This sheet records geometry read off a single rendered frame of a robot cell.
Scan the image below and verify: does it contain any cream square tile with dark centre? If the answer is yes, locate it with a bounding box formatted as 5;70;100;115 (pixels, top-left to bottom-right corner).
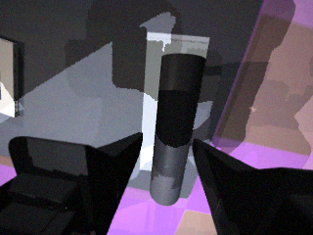
0;38;19;118

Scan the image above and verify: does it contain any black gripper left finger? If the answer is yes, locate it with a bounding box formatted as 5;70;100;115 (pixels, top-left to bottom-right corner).
8;132;143;235

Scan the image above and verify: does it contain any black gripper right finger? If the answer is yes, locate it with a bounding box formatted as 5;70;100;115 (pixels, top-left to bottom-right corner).
193;139;313;235

